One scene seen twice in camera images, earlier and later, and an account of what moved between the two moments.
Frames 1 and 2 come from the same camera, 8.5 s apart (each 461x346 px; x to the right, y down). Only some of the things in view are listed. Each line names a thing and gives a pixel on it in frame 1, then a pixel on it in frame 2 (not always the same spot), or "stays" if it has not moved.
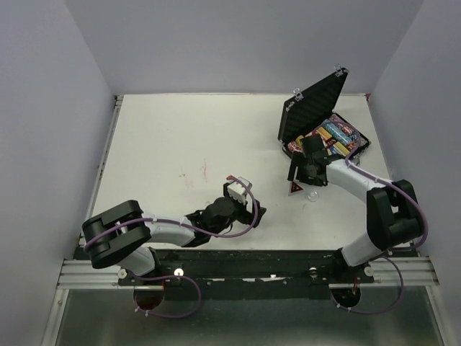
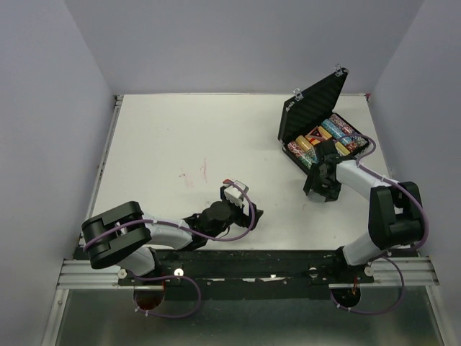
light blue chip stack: [332, 128] stays
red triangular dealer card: [294, 188] → [316, 133]
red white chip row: [293, 146] stays
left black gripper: [246, 217] stays
